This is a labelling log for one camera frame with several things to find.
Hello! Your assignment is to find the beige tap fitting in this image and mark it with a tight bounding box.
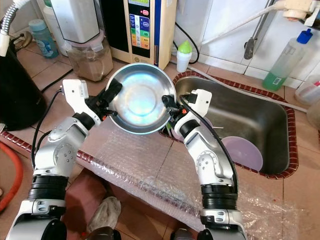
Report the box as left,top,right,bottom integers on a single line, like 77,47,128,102
282,0,320,23

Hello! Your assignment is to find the clear bubble wrap sheet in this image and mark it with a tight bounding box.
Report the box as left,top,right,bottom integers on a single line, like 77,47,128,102
80,117,306,240

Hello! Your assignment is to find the thin white hose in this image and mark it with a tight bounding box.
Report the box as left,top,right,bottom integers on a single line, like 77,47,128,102
195,67,320,113

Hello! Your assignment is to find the grey metal tap lever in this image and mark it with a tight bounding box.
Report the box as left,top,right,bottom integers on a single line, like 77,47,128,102
243,0,281,61

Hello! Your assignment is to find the steel blender with glass jar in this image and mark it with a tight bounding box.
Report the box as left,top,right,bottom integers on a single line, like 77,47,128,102
51,0,114,82

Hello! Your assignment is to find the orange hose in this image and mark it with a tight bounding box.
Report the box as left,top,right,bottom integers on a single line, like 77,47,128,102
0,142,24,213

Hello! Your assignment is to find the stainless steel sink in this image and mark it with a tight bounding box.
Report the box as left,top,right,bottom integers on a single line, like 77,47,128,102
172,75,292,176

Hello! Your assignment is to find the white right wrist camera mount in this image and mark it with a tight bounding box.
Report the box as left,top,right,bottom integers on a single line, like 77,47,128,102
180,89,213,131

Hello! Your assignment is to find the black ionizer power cord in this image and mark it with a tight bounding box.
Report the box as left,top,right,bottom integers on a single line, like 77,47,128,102
174,21,201,65

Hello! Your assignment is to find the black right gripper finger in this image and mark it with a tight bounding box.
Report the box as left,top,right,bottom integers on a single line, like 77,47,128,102
161,94,182,113

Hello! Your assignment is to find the white plastic container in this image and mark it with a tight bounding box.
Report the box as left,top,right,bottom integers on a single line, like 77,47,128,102
42,0,73,57

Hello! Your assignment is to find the small blue plastic bottle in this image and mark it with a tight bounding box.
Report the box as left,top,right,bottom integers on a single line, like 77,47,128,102
28,19,60,60

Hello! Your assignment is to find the beige water ionizer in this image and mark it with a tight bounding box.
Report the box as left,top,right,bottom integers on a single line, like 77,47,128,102
101,0,178,70

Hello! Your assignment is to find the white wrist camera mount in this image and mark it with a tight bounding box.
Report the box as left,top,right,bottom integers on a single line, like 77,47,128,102
180,89,213,131
61,79,97,121

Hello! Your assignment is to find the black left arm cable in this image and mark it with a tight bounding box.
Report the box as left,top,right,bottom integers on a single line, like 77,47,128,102
30,90,66,171

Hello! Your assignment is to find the white bottle green cap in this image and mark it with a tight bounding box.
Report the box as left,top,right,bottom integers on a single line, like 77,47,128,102
176,40,194,73

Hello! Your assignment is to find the clear bottle green dish soap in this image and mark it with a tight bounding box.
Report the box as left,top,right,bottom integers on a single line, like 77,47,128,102
262,28,315,92

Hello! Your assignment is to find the white water pipe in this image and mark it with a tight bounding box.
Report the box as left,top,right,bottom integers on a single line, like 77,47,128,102
201,0,288,47

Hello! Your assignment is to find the clear plastic lidded container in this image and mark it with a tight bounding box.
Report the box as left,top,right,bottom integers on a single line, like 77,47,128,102
294,74,320,106

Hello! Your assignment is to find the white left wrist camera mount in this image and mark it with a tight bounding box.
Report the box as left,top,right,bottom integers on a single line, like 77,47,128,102
61,79,97,121

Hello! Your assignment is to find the flexible metal hose white tip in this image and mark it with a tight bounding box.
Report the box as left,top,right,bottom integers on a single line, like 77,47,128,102
0,0,33,57

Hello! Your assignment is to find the black electric kettle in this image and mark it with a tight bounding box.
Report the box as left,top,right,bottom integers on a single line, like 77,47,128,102
0,40,48,132

